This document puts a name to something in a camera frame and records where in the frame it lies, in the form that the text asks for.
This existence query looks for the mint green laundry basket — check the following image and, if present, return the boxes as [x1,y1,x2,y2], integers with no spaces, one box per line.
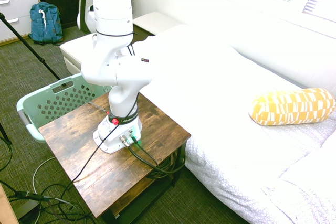
[16,73,113,144]

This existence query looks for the white bed duvet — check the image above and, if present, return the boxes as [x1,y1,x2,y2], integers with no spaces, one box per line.
[131,24,336,224]

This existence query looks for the rustic wooden side table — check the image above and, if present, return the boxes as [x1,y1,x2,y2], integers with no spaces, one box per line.
[38,91,192,224]

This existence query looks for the yellow white patterned bolster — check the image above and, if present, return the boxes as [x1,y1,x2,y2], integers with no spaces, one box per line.
[248,87,336,126]

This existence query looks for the blue backpack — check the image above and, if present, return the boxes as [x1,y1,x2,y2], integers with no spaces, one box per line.
[28,1,64,46]

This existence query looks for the white drawer dresser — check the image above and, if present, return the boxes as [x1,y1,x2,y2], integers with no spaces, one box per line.
[0,0,42,46]

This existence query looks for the light wooden board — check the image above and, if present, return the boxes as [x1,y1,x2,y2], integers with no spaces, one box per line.
[0,184,19,224]

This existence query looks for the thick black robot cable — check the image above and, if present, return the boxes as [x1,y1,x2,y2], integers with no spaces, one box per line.
[132,137,186,175]
[127,145,186,180]

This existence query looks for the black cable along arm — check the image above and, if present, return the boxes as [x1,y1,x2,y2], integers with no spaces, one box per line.
[94,30,137,57]

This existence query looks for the thin black cable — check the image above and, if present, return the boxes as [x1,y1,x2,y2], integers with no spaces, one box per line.
[70,123,121,183]

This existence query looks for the grey floor cable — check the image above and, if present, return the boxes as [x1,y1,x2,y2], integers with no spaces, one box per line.
[31,155,57,196]

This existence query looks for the black camera tripod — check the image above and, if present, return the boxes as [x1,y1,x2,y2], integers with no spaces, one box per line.
[0,12,68,88]

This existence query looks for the black floor cables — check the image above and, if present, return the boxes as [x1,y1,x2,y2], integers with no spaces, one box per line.
[0,179,98,224]

